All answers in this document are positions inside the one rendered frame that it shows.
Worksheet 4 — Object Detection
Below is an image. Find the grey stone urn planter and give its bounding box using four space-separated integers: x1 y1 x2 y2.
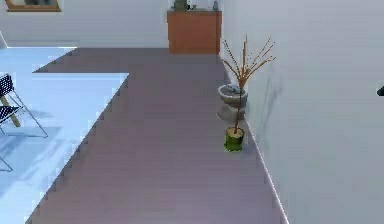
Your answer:
216 83 249 122

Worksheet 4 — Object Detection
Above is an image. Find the bare twig plant green pot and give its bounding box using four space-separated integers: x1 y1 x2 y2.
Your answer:
220 34 277 153

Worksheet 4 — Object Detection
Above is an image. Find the orange wooden cabinet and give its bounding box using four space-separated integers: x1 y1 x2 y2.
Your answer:
166 9 223 55

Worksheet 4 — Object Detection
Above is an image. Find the green item on cabinet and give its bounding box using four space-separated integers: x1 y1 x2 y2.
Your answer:
173 0 188 12

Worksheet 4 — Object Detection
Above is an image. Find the black mesh wire chair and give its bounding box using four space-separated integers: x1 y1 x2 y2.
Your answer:
0 73 49 138

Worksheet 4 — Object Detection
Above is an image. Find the wooden framed wall picture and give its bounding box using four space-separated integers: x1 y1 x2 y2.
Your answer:
4 0 62 13

